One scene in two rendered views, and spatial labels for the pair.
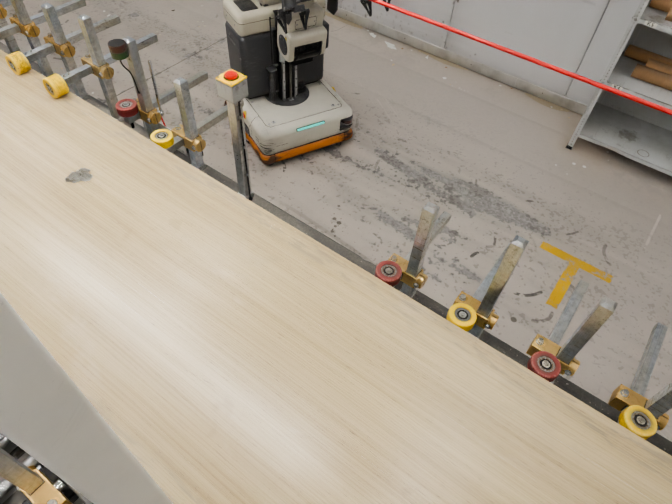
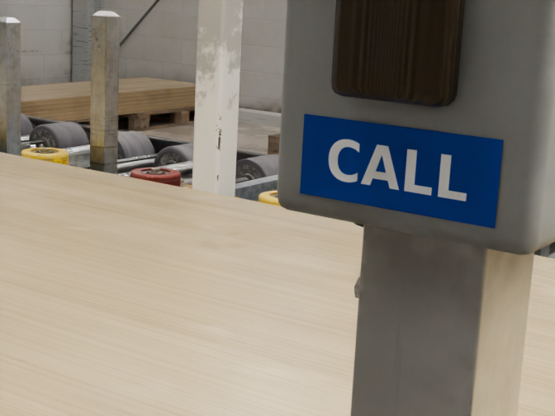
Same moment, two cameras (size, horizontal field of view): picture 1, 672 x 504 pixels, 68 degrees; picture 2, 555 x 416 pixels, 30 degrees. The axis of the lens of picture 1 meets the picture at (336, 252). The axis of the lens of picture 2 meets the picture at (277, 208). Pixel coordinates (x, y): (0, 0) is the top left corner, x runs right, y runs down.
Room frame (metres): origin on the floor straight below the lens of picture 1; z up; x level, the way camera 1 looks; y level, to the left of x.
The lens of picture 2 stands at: (1.66, 0.33, 1.21)
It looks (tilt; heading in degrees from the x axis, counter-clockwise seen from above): 12 degrees down; 181
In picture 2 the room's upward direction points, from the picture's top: 3 degrees clockwise
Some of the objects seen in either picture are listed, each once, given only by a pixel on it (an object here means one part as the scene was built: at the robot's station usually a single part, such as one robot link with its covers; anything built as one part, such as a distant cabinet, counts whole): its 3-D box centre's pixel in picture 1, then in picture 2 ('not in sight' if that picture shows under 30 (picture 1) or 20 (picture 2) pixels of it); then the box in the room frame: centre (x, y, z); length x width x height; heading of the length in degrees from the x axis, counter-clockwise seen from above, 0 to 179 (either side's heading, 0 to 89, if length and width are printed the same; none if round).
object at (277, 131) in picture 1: (287, 109); not in sight; (2.74, 0.39, 0.16); 0.67 x 0.64 x 0.25; 33
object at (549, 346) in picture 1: (553, 355); not in sight; (0.73, -0.65, 0.82); 0.14 x 0.06 x 0.05; 57
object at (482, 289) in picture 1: (483, 289); not in sight; (0.96, -0.48, 0.81); 0.43 x 0.03 x 0.04; 147
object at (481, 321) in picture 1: (475, 311); not in sight; (0.87, -0.44, 0.81); 0.14 x 0.06 x 0.05; 57
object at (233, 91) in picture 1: (232, 87); (463, 92); (1.39, 0.37, 1.18); 0.07 x 0.07 x 0.08; 57
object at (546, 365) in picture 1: (539, 372); not in sight; (0.65, -0.58, 0.85); 0.08 x 0.08 x 0.11
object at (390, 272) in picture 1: (386, 280); not in sight; (0.93, -0.16, 0.85); 0.08 x 0.08 x 0.11
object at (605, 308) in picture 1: (569, 349); not in sight; (0.72, -0.67, 0.88); 0.04 x 0.04 x 0.48; 57
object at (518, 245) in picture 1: (493, 293); not in sight; (0.85, -0.46, 0.93); 0.04 x 0.04 x 0.48; 57
